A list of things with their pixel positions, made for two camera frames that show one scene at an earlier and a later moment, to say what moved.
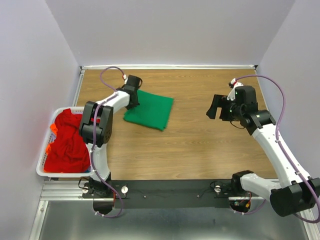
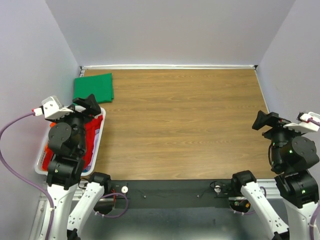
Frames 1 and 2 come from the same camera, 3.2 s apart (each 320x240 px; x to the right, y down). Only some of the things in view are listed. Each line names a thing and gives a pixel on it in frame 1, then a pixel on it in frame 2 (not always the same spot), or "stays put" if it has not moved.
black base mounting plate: (164, 194) stays put
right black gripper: (220, 101) to (273, 119)
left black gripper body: (133, 104) to (77, 120)
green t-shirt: (153, 110) to (101, 85)
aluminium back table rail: (167, 67) stays put
